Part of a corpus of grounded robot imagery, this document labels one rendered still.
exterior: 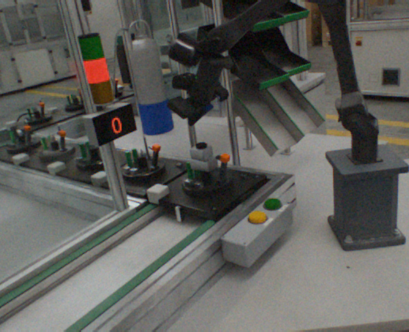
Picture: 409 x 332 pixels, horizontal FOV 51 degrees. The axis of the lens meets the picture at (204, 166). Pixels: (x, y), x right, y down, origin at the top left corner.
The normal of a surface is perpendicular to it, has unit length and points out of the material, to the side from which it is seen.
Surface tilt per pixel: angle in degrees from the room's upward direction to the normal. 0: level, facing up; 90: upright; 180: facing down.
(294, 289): 0
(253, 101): 45
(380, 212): 90
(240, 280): 0
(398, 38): 90
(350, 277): 0
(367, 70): 90
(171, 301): 90
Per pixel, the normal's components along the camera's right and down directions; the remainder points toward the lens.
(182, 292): 0.78, 0.14
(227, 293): -0.14, -0.91
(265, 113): 0.37, -0.51
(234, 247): -0.61, 0.38
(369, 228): 0.00, 0.38
